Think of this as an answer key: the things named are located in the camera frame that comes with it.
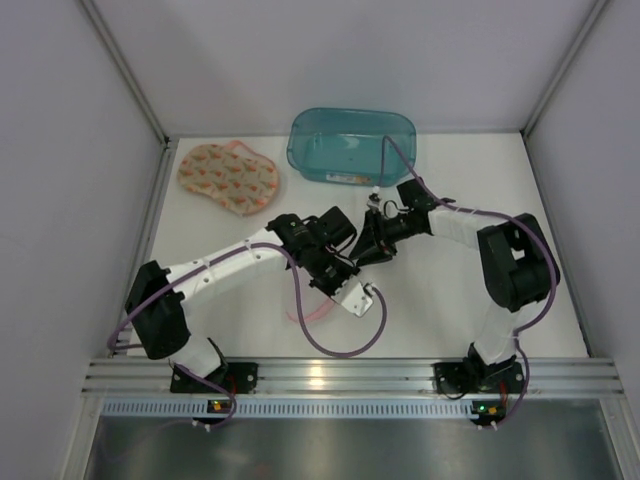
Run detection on left aluminium corner post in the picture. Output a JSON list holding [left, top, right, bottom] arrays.
[[74, 0, 170, 146]]

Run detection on perforated cable duct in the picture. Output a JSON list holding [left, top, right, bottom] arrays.
[[101, 398, 503, 420]]

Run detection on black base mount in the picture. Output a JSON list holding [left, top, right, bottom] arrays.
[[170, 362, 259, 394], [433, 361, 525, 399]]

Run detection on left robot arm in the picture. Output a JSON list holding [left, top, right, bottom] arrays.
[[125, 207, 372, 379]]

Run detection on aluminium corner post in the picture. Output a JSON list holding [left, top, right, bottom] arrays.
[[74, 0, 170, 146], [520, 0, 614, 137]]

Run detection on aluminium front rail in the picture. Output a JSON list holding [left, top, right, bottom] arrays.
[[81, 356, 624, 399]]

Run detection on right aluminium corner post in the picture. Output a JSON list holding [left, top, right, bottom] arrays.
[[520, 0, 614, 137]]

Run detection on teal plastic bin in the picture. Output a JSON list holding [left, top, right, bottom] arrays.
[[286, 107, 417, 187]]

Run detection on small white mesh laundry bag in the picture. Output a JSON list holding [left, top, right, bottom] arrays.
[[285, 299, 335, 323]]

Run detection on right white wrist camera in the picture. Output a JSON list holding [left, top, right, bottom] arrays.
[[367, 188, 381, 210]]

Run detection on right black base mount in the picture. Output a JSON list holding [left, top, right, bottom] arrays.
[[433, 361, 525, 399]]

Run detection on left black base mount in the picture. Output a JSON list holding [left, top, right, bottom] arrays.
[[170, 362, 259, 394]]

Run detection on floral pink laundry bag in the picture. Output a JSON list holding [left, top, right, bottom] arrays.
[[176, 140, 280, 216]]

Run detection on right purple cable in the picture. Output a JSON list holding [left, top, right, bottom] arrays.
[[377, 134, 561, 429]]

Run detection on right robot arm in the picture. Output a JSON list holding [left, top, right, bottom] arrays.
[[349, 179, 560, 386]]

